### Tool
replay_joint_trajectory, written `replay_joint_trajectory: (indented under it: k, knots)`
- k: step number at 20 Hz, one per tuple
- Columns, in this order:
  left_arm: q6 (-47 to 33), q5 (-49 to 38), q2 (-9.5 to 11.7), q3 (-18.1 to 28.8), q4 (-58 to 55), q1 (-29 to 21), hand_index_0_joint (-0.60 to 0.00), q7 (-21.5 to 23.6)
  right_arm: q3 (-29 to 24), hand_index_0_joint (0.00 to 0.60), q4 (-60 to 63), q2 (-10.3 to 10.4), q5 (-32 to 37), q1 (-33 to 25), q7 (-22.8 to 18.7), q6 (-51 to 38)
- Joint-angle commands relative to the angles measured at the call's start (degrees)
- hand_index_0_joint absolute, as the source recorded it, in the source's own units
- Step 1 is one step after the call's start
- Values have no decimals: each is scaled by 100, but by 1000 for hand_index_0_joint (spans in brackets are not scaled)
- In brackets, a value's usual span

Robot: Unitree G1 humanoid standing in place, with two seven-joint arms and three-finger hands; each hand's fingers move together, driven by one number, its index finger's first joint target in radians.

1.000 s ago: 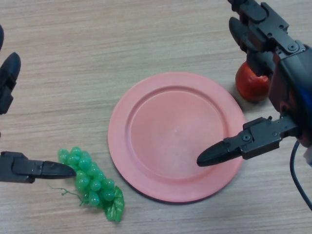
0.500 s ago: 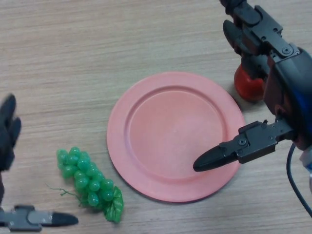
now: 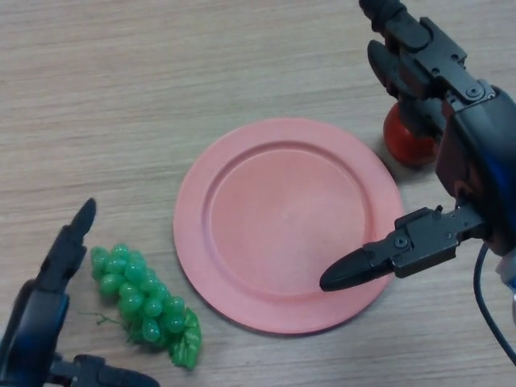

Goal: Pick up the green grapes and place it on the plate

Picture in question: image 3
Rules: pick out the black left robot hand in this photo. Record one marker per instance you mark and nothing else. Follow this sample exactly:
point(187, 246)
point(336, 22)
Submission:
point(36, 314)

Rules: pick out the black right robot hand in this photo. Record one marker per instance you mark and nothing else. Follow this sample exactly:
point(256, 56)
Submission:
point(479, 153)

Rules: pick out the green plastic grape bunch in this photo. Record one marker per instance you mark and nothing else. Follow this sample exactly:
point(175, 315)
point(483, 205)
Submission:
point(149, 298)

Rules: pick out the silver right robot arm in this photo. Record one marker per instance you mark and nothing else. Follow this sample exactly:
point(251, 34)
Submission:
point(508, 282)

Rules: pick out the pink round plate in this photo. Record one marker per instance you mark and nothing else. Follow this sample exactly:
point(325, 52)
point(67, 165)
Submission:
point(282, 225)

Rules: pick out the red apple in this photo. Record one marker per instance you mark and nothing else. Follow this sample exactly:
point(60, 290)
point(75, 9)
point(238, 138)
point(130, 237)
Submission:
point(407, 149)

